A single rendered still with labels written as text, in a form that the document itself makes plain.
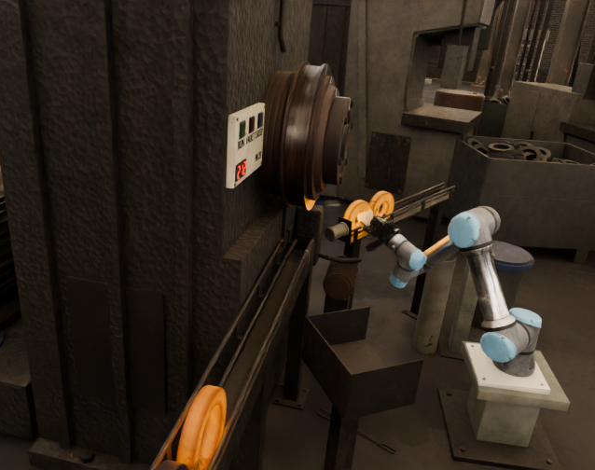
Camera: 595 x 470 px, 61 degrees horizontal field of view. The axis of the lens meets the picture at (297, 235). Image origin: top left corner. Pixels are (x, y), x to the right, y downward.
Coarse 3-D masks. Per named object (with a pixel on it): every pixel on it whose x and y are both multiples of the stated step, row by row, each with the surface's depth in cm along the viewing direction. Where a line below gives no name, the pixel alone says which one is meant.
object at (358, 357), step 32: (320, 320) 140; (352, 320) 145; (320, 352) 131; (352, 352) 144; (320, 384) 132; (352, 384) 117; (384, 384) 122; (416, 384) 126; (352, 416) 122; (352, 448) 146
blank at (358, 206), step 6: (354, 204) 213; (360, 204) 214; (366, 204) 217; (348, 210) 213; (354, 210) 212; (360, 210) 215; (366, 210) 218; (348, 216) 212; (354, 216) 214; (354, 222) 215; (360, 234) 221
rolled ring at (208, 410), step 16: (208, 400) 95; (224, 400) 105; (192, 416) 93; (208, 416) 95; (224, 416) 107; (192, 432) 91; (208, 432) 105; (192, 448) 90; (208, 448) 104; (192, 464) 90
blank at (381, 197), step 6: (378, 192) 224; (384, 192) 224; (372, 198) 223; (378, 198) 222; (384, 198) 225; (390, 198) 228; (372, 204) 222; (378, 204) 223; (384, 204) 230; (390, 204) 229; (372, 210) 222; (378, 210) 224; (384, 210) 230; (390, 210) 231
